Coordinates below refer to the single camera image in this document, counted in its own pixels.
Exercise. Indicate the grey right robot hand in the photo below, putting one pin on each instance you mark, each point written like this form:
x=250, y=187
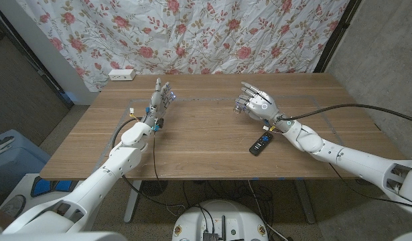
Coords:
x=262, y=105

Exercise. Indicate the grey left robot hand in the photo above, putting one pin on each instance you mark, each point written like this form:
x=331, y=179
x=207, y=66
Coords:
x=157, y=100

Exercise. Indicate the clear glass salt shaker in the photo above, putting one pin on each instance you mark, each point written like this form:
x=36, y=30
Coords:
x=238, y=109

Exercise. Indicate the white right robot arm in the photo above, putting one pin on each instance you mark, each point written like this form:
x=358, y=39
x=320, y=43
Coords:
x=359, y=159

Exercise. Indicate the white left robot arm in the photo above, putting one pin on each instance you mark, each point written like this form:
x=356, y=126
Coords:
x=102, y=180

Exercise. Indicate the black TV remote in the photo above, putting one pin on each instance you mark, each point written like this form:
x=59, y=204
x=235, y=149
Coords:
x=260, y=144

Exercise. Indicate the white power strip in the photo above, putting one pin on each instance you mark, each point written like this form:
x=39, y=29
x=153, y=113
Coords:
x=122, y=74

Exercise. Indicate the floral rose backdrop cloth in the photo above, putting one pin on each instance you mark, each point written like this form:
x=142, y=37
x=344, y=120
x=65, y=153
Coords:
x=192, y=33

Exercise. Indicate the black round floor disc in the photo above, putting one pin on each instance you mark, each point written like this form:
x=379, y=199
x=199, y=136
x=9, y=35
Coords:
x=153, y=187

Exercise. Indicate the black backdrop stand pole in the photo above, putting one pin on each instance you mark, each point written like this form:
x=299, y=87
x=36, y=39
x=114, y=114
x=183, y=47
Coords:
x=336, y=33

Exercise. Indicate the white table leg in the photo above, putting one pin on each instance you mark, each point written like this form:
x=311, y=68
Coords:
x=132, y=204

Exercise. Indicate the grey table leg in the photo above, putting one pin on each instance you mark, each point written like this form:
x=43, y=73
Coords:
x=306, y=204

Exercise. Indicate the white robot torso base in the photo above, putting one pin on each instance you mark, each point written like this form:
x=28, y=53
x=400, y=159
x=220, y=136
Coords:
x=222, y=217

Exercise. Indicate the white and blue floor box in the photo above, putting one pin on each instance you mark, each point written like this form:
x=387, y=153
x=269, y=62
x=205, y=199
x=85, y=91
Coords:
x=41, y=185

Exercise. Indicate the blue plastic storage bin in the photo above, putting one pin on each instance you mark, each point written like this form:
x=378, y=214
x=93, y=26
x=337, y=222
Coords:
x=18, y=164

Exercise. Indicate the white clips on bin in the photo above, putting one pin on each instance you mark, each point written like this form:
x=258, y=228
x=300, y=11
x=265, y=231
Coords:
x=1, y=145

